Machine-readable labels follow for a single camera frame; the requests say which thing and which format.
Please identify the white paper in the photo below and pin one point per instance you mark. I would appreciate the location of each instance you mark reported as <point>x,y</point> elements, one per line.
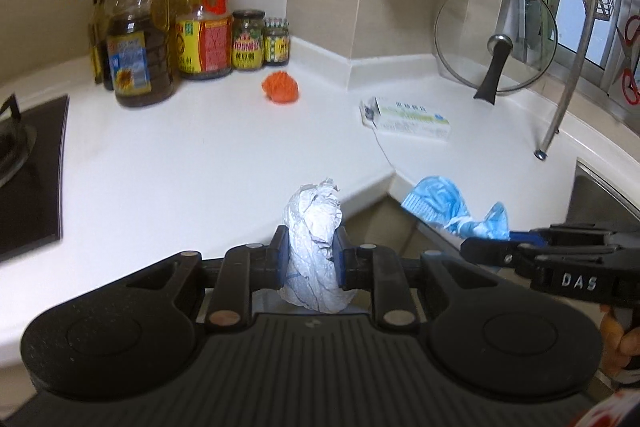
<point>312,215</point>

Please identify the oil bottle red handle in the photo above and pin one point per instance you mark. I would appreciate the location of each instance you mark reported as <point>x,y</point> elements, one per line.
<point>203,39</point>

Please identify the orange mesh net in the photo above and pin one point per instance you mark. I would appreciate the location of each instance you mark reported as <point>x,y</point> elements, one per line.
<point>280,87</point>

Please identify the black gas stove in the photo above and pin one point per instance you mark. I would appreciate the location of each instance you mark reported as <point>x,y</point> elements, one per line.
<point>32,152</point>

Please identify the yellow cap sauce bottle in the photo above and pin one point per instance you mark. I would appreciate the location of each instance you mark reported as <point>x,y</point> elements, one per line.
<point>103,16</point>

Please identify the glass pot lid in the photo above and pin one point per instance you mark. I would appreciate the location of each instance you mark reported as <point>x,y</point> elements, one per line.
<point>495,47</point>

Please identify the small jar checkered lid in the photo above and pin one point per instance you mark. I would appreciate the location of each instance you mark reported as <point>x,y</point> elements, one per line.
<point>277,42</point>

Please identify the person's right hand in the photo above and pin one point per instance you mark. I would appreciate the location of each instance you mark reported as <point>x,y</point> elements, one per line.
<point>619,347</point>

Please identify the dark oil bottle blue label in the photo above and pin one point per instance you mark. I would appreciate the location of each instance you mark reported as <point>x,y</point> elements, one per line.
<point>139,52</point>

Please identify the soybean paste jar black lid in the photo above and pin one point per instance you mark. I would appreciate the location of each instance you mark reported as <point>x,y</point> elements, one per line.
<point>247,49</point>

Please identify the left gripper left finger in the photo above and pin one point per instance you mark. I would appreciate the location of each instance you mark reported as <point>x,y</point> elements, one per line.
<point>243,270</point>

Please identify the small dark sauce bottle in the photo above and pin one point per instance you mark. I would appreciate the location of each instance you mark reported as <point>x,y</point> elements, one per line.
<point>96,65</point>

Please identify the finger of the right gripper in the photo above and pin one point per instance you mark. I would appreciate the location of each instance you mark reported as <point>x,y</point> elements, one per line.
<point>501,253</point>
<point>531,236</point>

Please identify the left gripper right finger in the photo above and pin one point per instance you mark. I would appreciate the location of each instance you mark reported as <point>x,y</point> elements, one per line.
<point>383,274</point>

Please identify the green white medicine box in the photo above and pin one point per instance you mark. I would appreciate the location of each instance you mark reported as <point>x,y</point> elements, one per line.
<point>385,115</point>

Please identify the red handled scissors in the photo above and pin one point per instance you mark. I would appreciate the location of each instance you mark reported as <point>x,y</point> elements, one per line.
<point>629,42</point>

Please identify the stainless steel sink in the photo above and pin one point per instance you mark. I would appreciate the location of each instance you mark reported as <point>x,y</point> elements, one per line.
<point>595,200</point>

